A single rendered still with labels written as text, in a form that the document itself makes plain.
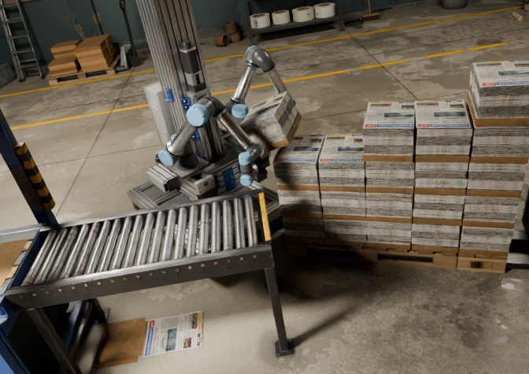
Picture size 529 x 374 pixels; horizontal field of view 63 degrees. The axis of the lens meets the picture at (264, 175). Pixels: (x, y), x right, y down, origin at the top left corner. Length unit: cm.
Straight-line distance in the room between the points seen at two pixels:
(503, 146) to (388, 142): 60
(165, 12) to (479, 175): 208
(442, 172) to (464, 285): 80
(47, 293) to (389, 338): 188
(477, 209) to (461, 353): 82
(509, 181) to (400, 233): 72
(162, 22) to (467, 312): 254
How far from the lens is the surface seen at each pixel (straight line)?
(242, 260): 220
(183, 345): 293
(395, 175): 275
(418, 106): 281
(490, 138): 265
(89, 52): 852
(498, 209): 292
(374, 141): 263
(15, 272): 267
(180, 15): 292
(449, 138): 263
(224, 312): 302
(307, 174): 279
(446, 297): 304
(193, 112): 248
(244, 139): 261
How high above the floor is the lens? 224
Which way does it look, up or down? 32 degrees down
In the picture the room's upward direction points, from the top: 10 degrees counter-clockwise
